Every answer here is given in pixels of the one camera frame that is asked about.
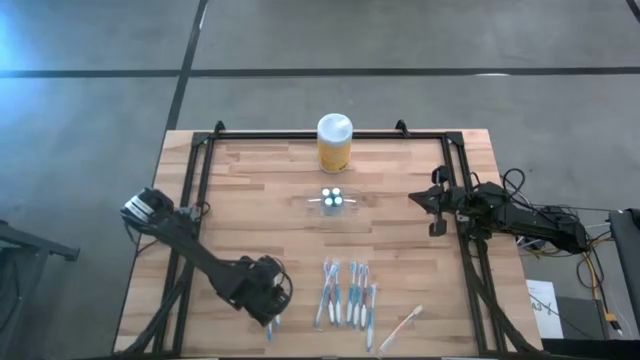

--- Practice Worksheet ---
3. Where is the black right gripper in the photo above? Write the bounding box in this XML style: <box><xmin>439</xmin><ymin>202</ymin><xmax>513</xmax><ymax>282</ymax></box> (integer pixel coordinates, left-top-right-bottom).
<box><xmin>408</xmin><ymin>166</ymin><xmax>470</xmax><ymax>238</ymax></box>

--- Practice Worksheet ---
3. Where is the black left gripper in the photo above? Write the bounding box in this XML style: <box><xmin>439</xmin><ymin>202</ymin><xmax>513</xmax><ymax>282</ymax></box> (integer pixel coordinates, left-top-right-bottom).
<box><xmin>220</xmin><ymin>255</ymin><xmax>294</xmax><ymax>328</ymax></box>

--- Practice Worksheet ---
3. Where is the purple white toothbrush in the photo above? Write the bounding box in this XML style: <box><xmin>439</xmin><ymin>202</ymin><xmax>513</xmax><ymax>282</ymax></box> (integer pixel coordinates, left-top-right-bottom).
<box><xmin>324</xmin><ymin>262</ymin><xmax>336</xmax><ymax>325</ymax></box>
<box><xmin>359</xmin><ymin>266</ymin><xmax>371</xmax><ymax>330</ymax></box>

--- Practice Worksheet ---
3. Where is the orange white toothbrush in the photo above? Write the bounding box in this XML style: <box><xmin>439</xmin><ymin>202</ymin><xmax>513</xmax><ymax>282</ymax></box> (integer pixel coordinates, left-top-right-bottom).
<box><xmin>377</xmin><ymin>304</ymin><xmax>425</xmax><ymax>354</ymax></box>

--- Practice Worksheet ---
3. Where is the clear acrylic organizer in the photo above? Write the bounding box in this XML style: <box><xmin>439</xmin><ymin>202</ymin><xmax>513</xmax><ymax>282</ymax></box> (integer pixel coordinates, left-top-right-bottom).
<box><xmin>303</xmin><ymin>185</ymin><xmax>362</xmax><ymax>219</ymax></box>

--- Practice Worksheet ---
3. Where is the yellow wipes canister white lid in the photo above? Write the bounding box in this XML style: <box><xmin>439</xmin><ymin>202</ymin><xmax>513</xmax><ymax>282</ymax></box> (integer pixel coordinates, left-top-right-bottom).
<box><xmin>316</xmin><ymin>112</ymin><xmax>355</xmax><ymax>175</ymax></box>

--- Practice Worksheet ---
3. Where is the white paper sheet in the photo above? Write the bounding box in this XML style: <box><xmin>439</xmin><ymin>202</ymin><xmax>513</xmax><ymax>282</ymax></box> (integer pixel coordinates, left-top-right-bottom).
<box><xmin>526</xmin><ymin>279</ymin><xmax>565</xmax><ymax>340</ymax></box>

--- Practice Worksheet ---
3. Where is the dark grey floor mat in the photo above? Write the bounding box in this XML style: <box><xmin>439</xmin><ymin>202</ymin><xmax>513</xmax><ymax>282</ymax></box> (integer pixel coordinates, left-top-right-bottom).
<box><xmin>542</xmin><ymin>294</ymin><xmax>640</xmax><ymax>360</ymax></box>

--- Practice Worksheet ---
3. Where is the black case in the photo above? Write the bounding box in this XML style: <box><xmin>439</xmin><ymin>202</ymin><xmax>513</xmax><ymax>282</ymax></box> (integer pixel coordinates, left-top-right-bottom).
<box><xmin>607</xmin><ymin>207</ymin><xmax>640</xmax><ymax>341</ymax></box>

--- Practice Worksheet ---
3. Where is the black floor stand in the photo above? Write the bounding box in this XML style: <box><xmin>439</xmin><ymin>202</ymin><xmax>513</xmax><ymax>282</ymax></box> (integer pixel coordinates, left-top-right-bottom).
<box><xmin>0</xmin><ymin>219</ymin><xmax>81</xmax><ymax>360</ymax></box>

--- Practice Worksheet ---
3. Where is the black aluminium table frame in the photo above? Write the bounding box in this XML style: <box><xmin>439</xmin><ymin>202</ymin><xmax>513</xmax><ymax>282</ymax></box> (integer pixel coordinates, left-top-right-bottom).
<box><xmin>113</xmin><ymin>119</ymin><xmax>544</xmax><ymax>359</ymax></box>

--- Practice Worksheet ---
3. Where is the black cable bundle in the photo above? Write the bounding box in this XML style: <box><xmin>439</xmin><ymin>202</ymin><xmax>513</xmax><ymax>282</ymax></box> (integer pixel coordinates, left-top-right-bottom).
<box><xmin>499</xmin><ymin>167</ymin><xmax>631</xmax><ymax>341</ymax></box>

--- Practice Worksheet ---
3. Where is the yellow cable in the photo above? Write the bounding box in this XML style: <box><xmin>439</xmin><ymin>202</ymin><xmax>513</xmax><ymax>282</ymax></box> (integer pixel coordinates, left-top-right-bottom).
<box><xmin>519</xmin><ymin>244</ymin><xmax>621</xmax><ymax>326</ymax></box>

